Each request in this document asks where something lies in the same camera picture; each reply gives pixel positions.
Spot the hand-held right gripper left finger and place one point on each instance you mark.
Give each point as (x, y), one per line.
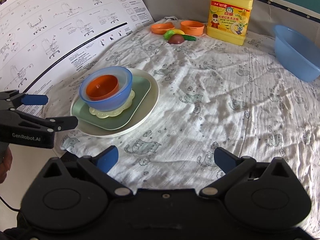
(107, 158)

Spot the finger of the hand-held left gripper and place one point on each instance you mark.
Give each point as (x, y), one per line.
(62, 123)
(35, 99)

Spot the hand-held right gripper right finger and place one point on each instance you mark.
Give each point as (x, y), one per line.
(225, 158)

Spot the green square plate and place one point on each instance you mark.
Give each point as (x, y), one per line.
(120, 121)

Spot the yellow scalloped plate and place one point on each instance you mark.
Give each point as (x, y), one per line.
(105, 114)

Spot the translucent blue bowl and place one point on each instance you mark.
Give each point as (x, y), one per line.
(110, 104)

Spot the dark orange bowl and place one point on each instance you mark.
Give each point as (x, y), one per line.
(100, 87)

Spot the white round plate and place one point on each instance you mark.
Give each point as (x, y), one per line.
(150, 100)

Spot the person's left hand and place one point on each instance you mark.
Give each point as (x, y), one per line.
(5, 165)

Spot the white cat-printed blanket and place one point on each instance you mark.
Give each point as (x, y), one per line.
(225, 105)

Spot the white instruction sheet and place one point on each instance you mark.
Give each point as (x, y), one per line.
(62, 30)

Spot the large blue plastic basin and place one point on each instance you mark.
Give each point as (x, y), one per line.
(292, 55)

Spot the dark green toy cucumber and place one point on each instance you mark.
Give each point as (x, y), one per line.
(190, 37)

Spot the brown toy fruit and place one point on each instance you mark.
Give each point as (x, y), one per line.
(176, 40)

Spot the tall light orange cup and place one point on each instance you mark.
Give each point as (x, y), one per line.
(192, 28)

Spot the yellow toy banana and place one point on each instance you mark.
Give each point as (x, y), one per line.
(178, 31)

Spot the green toy vegetable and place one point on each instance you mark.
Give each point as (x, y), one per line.
(168, 35)

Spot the shallow light orange dish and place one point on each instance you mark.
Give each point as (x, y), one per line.
(161, 28)

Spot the yellow detergent bottle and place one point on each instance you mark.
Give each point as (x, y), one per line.
(225, 17)

